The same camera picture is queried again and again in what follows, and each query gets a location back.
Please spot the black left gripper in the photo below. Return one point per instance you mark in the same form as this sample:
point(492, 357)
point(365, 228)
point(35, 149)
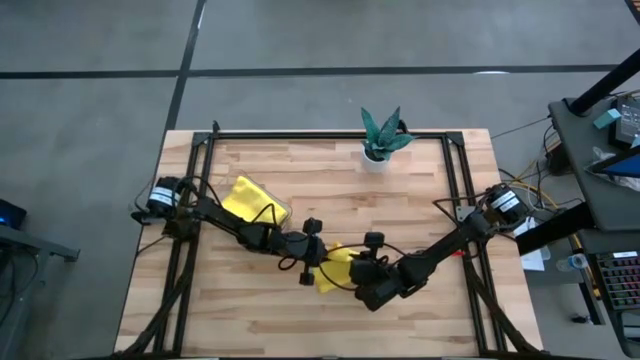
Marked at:
point(307, 252)

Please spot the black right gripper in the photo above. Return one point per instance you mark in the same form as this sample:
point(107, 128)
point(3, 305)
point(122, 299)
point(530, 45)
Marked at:
point(375, 285)

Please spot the yellow microfiber towel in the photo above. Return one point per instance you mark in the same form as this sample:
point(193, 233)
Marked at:
point(337, 267)
point(245, 200)

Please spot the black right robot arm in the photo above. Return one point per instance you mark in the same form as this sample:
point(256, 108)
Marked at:
point(440, 247)

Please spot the snake plant in white pot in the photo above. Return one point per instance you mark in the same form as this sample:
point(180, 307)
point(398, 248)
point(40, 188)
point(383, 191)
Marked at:
point(382, 140)

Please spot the white paper on floor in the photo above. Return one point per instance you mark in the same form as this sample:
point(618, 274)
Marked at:
point(525, 225)

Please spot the clear water bottle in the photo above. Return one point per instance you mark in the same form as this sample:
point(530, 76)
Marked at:
point(574, 262)

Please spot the black keyboard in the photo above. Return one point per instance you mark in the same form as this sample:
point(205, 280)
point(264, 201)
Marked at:
point(620, 282)

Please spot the black computer desk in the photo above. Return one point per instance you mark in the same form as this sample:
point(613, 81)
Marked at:
point(580, 150)

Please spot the black tablet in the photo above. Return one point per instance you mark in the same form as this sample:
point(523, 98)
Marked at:
point(625, 167)

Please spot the black side table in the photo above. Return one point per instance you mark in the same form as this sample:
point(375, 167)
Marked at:
point(30, 242)

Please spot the small teal box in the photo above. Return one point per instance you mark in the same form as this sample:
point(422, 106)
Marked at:
point(607, 119)

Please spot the black device with blue light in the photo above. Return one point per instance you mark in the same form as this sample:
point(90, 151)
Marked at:
point(10, 215)

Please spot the black desk pole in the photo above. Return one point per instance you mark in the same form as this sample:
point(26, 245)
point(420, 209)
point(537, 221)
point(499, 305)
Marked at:
point(605, 82)

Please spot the black aluminium table frame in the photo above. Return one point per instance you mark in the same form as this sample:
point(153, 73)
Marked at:
point(325, 135)

